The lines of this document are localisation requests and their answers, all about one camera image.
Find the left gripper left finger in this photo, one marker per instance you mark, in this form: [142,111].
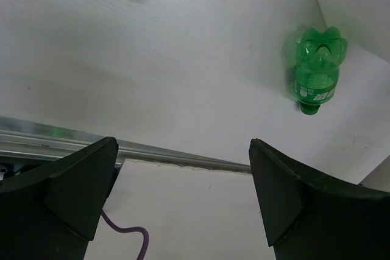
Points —
[53,211]

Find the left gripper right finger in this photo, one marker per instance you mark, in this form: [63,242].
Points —
[308,214]

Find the white octagonal plastic bin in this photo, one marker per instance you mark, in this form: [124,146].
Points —
[363,22]

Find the green plastic bottle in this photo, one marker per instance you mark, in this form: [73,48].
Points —
[319,56]

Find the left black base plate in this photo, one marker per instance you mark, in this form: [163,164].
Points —
[12,166]

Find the aluminium rail bar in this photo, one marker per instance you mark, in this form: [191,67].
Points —
[28,139]

